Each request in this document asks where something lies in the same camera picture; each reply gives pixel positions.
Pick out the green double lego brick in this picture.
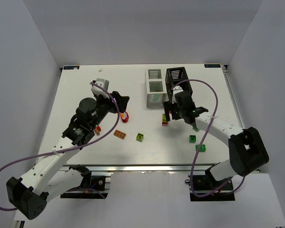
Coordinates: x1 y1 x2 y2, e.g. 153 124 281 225
195 144 207 152

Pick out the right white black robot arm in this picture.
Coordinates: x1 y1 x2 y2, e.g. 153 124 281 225
163 90 269 188

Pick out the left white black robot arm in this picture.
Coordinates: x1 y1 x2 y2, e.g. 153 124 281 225
6 91 130 220

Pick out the red flower lego piece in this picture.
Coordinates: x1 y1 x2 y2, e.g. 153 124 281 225
120 111 129 123

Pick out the white slotted container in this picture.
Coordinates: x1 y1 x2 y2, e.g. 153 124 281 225
145 69 167 108

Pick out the black slotted container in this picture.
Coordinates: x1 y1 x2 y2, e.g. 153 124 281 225
165 67 193 102

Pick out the orange flat lego brick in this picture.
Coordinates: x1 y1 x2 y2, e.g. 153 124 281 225
114 130 126 139

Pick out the lime green small lego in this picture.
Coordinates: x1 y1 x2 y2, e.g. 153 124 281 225
136 133 144 142

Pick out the right blue table label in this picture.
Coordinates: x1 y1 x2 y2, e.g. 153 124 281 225
204 64 221 68

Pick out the blue table label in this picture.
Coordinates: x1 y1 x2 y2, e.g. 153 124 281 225
204 64 221 68
63 66 80 70

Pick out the left blue table label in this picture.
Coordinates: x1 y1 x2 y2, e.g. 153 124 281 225
63 66 80 70

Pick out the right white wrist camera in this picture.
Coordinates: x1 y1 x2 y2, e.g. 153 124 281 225
171 85 183 104

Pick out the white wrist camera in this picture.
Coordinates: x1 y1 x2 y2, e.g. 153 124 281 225
90 78 109 99
171 85 183 104

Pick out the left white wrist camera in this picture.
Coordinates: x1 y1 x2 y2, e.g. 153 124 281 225
90 78 109 99

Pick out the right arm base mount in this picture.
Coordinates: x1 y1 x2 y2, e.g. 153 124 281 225
184 175 235 202

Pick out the aluminium table rail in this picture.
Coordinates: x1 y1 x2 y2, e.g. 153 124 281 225
49 164 212 176

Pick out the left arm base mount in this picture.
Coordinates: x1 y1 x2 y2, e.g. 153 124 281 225
60 174 111 200

